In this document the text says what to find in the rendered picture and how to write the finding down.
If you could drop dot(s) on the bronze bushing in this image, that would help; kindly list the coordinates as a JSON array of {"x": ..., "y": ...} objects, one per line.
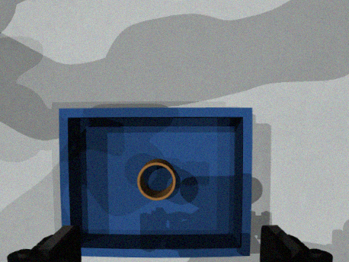
[{"x": 156, "y": 194}]

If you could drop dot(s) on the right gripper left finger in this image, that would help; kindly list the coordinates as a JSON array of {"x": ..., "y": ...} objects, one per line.
[{"x": 63, "y": 246}]

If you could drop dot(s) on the blue open box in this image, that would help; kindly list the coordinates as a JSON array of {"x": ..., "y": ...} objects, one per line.
[{"x": 102, "y": 151}]

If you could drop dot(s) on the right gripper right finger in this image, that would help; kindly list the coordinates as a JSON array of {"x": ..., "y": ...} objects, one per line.
[{"x": 276, "y": 245}]

